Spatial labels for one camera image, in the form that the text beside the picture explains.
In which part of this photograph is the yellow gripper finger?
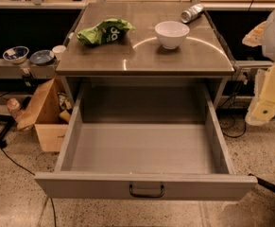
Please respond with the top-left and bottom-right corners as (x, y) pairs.
(245, 63), (275, 126)
(242, 22), (266, 47)

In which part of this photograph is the green rice chip bag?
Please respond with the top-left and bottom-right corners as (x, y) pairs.
(77, 18), (135, 45)

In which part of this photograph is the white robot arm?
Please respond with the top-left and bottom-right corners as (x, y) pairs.
(242, 9), (275, 126)

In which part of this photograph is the grey open top drawer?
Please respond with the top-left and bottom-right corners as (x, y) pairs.
(34, 82), (258, 202)

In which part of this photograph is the crushed silver can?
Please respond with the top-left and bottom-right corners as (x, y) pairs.
(180, 4), (204, 24)

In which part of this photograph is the white bowl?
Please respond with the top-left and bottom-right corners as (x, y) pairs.
(155, 21), (190, 49)

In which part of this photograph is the grey metal cabinet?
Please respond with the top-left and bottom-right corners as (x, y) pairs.
(57, 2), (234, 127)

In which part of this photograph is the white paper cup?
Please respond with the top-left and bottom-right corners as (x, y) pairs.
(52, 45), (66, 61)

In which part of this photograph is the blue grey small bowl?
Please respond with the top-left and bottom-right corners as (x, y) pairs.
(29, 50), (55, 65)

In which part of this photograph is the open cardboard box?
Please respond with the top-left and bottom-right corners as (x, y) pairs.
(17, 79), (68, 152)

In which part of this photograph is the brown jar with lid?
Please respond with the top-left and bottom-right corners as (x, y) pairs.
(7, 97), (25, 122)

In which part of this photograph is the black stand leg left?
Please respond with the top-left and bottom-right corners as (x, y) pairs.
(0, 112), (16, 149)

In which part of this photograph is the black cables right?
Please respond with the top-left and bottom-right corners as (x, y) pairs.
(216, 79), (249, 139)

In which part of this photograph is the black drawer handle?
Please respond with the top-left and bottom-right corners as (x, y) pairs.
(129, 184), (164, 199)

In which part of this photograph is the black floor cable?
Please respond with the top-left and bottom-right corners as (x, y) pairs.
(0, 145), (58, 227)

